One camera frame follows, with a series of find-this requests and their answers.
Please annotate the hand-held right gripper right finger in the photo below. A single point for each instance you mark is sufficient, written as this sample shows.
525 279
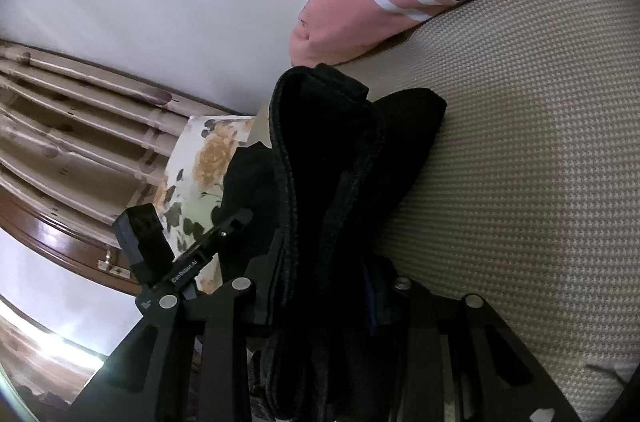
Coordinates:
430 352

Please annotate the small metal hinge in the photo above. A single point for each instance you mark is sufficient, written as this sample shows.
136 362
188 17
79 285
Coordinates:
112 268

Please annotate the black pants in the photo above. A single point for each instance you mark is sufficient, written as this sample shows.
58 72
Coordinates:
325 152

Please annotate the brown wooden frame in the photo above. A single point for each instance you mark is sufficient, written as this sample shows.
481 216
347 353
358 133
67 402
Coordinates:
50 232

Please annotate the beige textured bed cover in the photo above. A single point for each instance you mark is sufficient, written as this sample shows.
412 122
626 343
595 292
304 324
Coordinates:
525 152

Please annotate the beige pleated curtain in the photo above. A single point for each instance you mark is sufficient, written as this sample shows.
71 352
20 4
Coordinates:
75 127

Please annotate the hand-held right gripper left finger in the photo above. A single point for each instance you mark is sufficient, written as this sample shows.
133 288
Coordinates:
225 352

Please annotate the floral pillow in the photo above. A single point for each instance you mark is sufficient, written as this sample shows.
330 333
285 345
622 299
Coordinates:
200 152

